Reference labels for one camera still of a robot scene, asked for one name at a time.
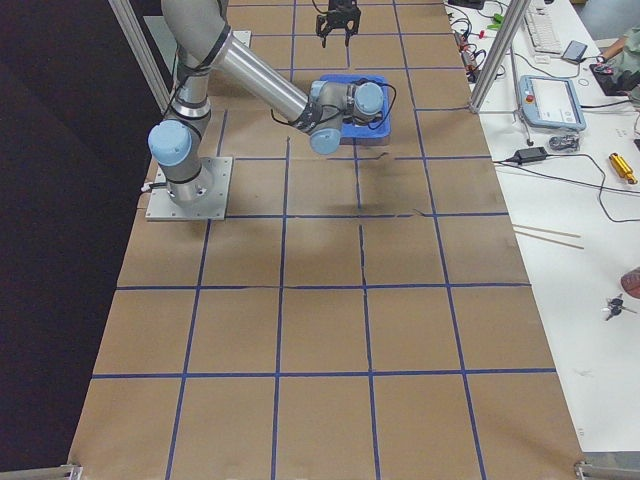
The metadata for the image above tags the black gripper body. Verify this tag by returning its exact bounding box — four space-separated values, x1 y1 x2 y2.
314 0 361 36

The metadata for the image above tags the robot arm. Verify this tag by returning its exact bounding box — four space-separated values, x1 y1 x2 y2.
148 1 385 206

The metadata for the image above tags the blue plastic tray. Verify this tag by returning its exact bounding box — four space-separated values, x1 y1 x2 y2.
310 74 396 154

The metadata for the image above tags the white keyboard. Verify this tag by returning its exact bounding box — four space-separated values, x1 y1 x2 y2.
524 0 563 55

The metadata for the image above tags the teach pendant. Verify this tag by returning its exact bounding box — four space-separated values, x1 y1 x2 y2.
517 75 587 131

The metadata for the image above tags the black power adapter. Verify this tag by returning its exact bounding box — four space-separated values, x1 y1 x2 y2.
513 147 548 165

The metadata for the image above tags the smartphone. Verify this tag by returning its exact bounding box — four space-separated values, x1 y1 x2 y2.
561 41 587 64

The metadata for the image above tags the wooden stick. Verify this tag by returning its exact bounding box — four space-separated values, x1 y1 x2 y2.
512 224 584 250

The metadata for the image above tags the person at desk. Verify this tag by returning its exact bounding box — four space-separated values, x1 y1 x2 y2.
602 25 639 106

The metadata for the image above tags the yellow metal cylinder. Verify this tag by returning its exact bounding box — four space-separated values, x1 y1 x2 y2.
608 152 638 185

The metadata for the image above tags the brown round object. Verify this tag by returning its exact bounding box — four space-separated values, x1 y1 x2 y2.
620 267 640 299

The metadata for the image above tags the bunch of keys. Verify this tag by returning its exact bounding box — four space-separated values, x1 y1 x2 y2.
603 293 638 321

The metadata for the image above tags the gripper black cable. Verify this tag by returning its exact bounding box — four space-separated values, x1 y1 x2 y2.
269 82 399 132

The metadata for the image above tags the aluminium frame post right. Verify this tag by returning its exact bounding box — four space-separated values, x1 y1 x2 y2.
469 0 530 113

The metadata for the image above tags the aluminium frame post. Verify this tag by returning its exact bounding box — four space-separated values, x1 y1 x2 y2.
108 0 170 111
469 0 530 113

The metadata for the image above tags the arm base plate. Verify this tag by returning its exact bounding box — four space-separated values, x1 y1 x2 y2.
145 156 233 221

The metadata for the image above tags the aluminium frame post left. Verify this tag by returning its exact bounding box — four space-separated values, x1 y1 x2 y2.
108 0 170 111

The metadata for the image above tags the coiled black cable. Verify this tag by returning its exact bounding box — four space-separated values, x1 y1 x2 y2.
547 134 582 152

